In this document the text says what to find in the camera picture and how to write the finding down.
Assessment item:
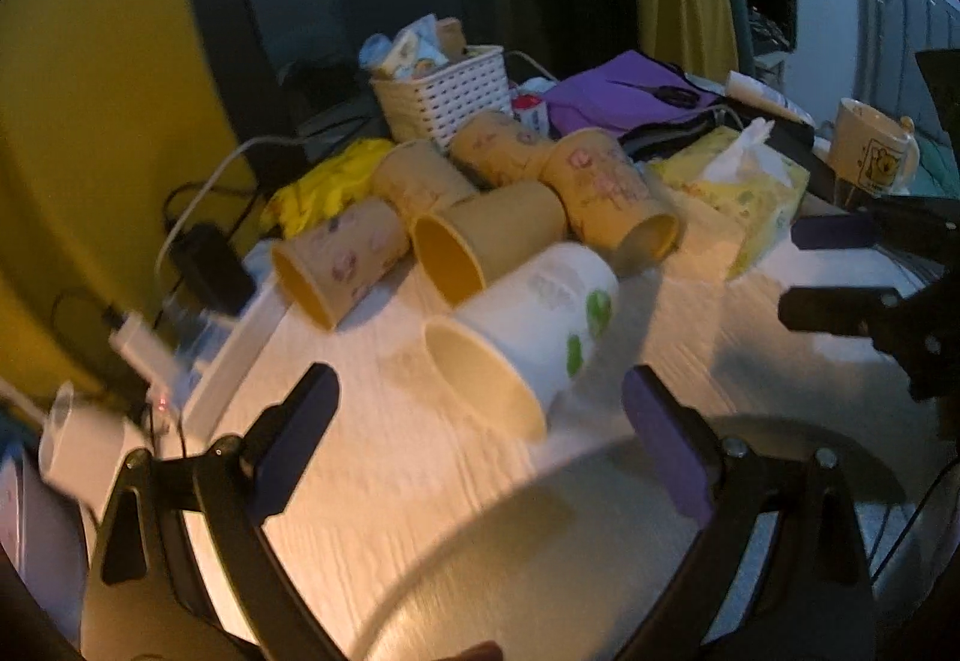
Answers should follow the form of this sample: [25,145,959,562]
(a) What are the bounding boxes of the white paper cup green print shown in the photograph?
[423,241,619,441]

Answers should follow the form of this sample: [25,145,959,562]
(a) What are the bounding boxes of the brown paper cup right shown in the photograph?
[540,128,680,277]

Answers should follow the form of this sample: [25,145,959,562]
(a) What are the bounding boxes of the brown paper cup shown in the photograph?
[412,181,568,307]
[540,128,680,277]
[371,140,478,230]
[448,110,555,188]
[270,198,410,331]

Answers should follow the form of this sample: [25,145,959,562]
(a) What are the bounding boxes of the brown paper cup left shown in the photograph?
[270,198,410,331]

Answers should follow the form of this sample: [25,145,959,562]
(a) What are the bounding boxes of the brown paper cup rear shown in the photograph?
[448,110,555,188]

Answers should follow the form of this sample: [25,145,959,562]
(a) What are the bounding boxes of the brown paper cup middle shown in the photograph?
[412,181,568,307]

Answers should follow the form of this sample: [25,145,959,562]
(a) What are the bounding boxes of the brown paper cup back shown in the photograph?
[371,140,478,230]

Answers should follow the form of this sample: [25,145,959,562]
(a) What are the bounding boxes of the bare fingertip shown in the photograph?
[441,641,505,661]

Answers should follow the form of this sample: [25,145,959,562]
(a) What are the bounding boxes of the cream cartoon mug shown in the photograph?
[827,98,921,196]

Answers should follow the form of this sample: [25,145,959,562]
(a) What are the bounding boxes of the white desk lamp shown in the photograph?
[2,383,148,643]

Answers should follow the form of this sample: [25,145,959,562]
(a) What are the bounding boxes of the yellow tissue pack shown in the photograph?
[646,118,811,280]

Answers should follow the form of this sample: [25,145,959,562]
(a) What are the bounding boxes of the white radiator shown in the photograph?
[854,0,958,145]

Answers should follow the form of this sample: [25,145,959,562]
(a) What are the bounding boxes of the white power strip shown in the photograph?
[161,273,290,456]

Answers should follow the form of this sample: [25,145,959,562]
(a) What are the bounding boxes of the white textured tablecloth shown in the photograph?
[184,209,944,659]

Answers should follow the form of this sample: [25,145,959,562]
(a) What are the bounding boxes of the white charger plug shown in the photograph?
[109,312,189,401]

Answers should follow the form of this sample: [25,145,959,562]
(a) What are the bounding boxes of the round grey mat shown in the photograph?
[352,438,697,659]

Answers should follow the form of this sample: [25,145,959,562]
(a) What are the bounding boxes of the purple cloth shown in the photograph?
[544,50,718,137]

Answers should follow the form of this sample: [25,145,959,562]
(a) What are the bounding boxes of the black power adapter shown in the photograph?
[169,222,257,316]

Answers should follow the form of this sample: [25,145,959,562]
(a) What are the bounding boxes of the yellow rubber glove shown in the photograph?
[259,137,395,240]

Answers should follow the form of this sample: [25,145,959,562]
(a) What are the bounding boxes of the yellow curtain left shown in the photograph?
[2,0,252,399]

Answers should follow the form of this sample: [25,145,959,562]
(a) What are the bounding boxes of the white woven basket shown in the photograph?
[371,45,511,147]

